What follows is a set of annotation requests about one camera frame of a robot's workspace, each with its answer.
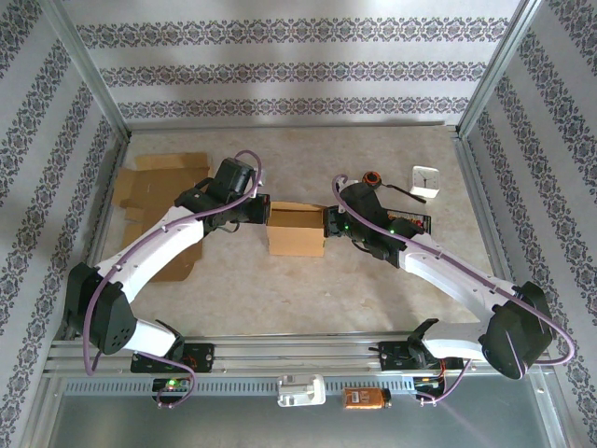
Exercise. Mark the brown corrugated cardboard box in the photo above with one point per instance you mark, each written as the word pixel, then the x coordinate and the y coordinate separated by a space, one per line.
pixel 296 233
pixel 154 186

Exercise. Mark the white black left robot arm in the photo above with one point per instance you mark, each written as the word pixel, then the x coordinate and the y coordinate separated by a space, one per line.
pixel 158 247

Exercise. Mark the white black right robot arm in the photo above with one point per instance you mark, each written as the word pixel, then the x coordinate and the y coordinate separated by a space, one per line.
pixel 448 275

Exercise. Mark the black orange tape measure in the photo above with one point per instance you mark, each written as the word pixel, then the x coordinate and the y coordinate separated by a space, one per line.
pixel 372 177

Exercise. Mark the white square desk clock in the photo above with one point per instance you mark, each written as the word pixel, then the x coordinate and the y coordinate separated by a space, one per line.
pixel 425 182

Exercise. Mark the black board orange connectors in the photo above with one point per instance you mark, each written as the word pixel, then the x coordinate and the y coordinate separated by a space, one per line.
pixel 426 224

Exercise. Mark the orange rectangular battery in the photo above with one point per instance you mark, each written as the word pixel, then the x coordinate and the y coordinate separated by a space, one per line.
pixel 366 399

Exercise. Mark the white plastic holder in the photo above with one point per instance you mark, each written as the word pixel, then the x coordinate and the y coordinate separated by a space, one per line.
pixel 301 392

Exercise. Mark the green circuit board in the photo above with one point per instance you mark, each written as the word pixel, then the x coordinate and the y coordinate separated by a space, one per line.
pixel 172 383

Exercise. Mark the grey metal sheet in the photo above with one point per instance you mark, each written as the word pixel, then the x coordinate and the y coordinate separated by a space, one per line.
pixel 280 429

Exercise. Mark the aluminium back rail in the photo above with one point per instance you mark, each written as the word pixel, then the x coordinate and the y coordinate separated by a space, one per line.
pixel 303 127

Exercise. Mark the aluminium side rail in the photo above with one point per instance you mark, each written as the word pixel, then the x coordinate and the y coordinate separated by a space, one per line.
pixel 476 186
pixel 105 210

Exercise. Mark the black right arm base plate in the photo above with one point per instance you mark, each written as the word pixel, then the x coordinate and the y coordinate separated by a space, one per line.
pixel 389 357

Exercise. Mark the aluminium front rail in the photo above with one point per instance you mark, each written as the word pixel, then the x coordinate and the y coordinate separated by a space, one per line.
pixel 303 350

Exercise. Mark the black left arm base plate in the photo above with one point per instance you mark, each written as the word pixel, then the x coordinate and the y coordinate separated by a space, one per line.
pixel 205 357

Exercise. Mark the aluminium frame post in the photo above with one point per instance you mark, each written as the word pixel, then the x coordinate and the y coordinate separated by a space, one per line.
pixel 86 65
pixel 498 65

